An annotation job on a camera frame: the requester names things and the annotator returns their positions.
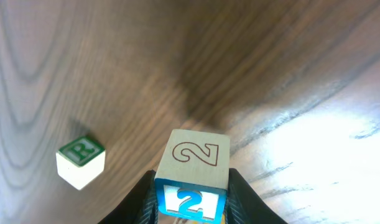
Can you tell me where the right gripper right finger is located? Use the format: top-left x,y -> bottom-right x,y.
224,168 -> 287,224

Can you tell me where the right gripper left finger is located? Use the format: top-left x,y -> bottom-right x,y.
98,170 -> 159,224

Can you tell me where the blue number 2 block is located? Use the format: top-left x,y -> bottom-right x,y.
154,129 -> 230,223

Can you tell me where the green tree picture block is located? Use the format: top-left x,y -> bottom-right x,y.
55,136 -> 106,190

